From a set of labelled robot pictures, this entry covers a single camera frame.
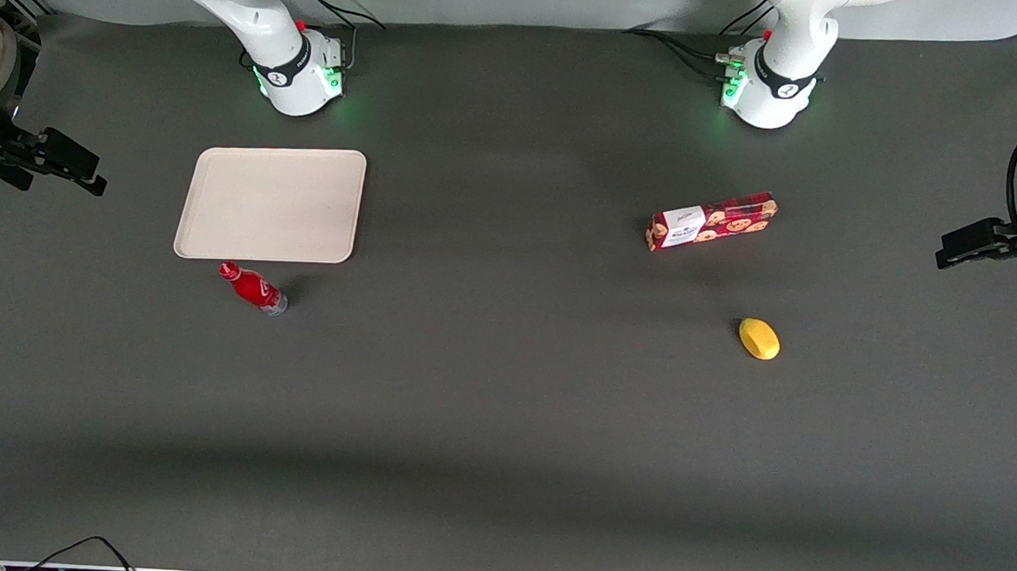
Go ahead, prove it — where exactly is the black arm base cable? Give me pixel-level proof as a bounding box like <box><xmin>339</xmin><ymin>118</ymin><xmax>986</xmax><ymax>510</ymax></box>
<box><xmin>621</xmin><ymin>0</ymin><xmax>775</xmax><ymax>84</ymax></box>
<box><xmin>240</xmin><ymin>0</ymin><xmax>389</xmax><ymax>78</ymax></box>

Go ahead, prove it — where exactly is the yellow lemon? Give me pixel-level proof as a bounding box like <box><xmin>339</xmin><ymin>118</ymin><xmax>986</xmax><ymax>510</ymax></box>
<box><xmin>737</xmin><ymin>317</ymin><xmax>782</xmax><ymax>362</ymax></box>

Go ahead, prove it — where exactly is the black clamp mount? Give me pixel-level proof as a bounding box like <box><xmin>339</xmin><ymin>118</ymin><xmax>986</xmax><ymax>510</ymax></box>
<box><xmin>0</xmin><ymin>110</ymin><xmax>112</xmax><ymax>198</ymax></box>
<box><xmin>935</xmin><ymin>177</ymin><xmax>1017</xmax><ymax>275</ymax></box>

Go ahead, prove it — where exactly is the red tartan cookie box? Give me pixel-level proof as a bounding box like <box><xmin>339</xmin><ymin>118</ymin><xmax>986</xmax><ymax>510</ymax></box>
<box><xmin>645</xmin><ymin>186</ymin><xmax>780</xmax><ymax>259</ymax></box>

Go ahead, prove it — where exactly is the beige plastic tray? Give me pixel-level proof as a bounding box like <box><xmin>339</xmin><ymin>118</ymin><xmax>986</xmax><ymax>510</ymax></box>
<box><xmin>172</xmin><ymin>141</ymin><xmax>369</xmax><ymax>269</ymax></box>

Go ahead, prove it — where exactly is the thin black table-edge cable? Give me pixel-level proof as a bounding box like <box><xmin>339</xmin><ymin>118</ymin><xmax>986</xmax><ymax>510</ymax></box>
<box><xmin>23</xmin><ymin>533</ymin><xmax>140</xmax><ymax>571</ymax></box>

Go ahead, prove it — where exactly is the red coke bottle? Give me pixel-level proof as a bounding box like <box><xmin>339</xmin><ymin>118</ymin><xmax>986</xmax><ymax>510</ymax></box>
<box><xmin>216</xmin><ymin>261</ymin><xmax>291</xmax><ymax>317</ymax></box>

